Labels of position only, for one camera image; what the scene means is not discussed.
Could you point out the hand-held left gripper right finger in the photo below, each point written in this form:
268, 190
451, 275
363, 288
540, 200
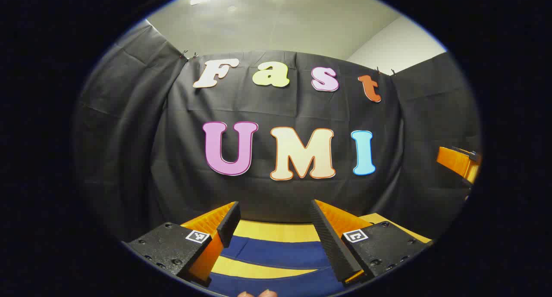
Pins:
332, 245

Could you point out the blue denim jeans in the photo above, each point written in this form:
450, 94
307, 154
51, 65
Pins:
280, 254

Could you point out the black backdrop cloth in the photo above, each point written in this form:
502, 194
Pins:
172, 159

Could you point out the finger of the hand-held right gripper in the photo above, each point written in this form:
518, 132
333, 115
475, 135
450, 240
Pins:
453, 159

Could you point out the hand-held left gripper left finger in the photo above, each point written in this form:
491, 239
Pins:
228, 223

